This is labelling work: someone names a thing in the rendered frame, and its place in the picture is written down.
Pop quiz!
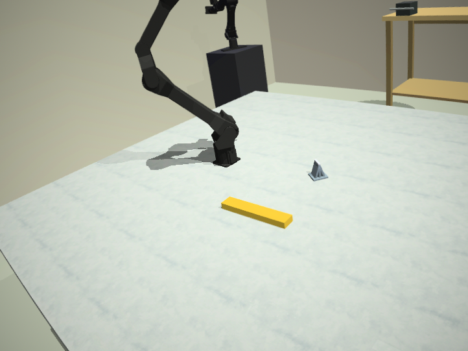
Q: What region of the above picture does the yellow bar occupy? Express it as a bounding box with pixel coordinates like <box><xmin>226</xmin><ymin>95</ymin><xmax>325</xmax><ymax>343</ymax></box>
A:
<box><xmin>221</xmin><ymin>197</ymin><xmax>293</xmax><ymax>229</ymax></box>

